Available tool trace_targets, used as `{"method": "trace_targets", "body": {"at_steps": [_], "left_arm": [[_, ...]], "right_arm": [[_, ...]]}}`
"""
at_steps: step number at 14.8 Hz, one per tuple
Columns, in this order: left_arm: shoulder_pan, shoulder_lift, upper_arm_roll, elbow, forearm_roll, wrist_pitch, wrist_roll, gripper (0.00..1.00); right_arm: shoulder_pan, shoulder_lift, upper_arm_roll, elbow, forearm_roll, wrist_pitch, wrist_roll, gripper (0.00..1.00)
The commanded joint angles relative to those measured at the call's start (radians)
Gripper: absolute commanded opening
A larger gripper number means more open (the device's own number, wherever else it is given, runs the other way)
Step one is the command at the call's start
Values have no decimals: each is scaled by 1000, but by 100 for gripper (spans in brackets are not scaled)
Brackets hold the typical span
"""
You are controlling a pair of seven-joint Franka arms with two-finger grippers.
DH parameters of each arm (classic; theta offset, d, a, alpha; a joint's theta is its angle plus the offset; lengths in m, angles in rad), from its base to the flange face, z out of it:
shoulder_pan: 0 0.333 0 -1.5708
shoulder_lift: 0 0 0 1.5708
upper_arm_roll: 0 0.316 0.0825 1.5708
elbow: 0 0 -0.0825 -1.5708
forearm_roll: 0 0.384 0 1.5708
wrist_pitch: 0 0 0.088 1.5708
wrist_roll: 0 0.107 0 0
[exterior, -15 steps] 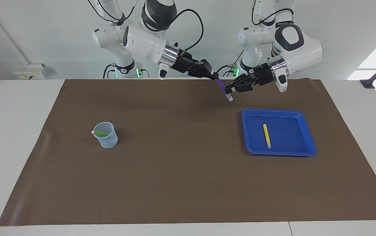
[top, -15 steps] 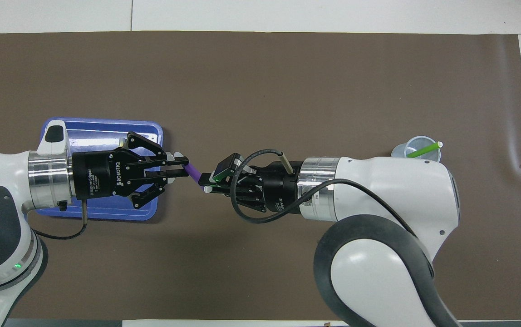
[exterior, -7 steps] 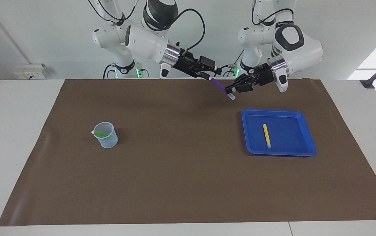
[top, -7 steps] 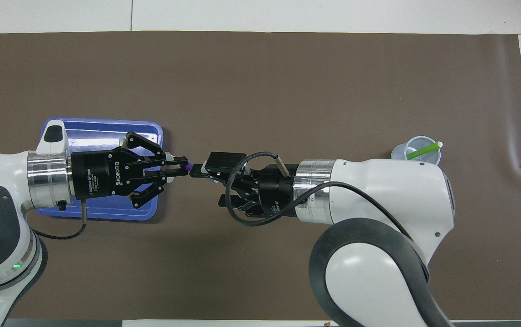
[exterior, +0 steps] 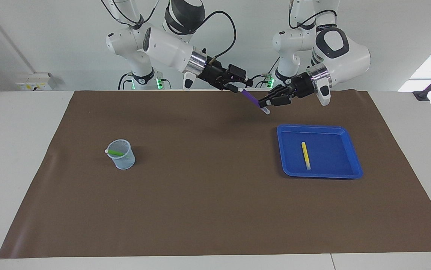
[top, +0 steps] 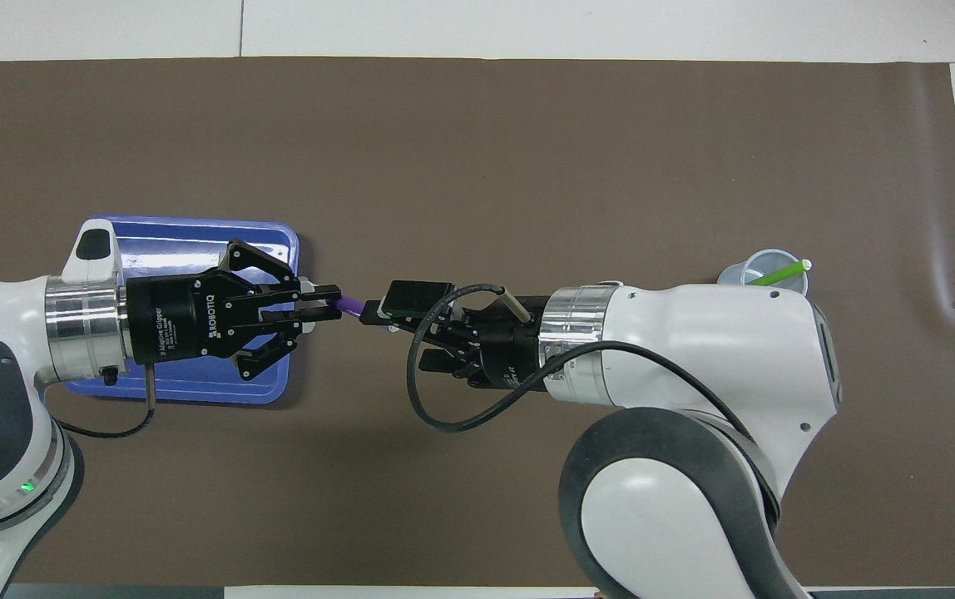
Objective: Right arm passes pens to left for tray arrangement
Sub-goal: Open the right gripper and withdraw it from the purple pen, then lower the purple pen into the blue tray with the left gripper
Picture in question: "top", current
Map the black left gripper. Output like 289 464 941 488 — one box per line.
126 240 344 382

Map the blue plastic tray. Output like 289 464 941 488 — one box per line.
62 215 301 406

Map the green marker pen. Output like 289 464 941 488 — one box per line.
748 260 813 286

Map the brown table mat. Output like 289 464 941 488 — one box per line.
0 57 955 587

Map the pale blue pen cup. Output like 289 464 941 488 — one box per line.
717 248 809 297

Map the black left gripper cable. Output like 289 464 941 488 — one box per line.
53 362 158 439

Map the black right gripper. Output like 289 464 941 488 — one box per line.
359 280 547 392

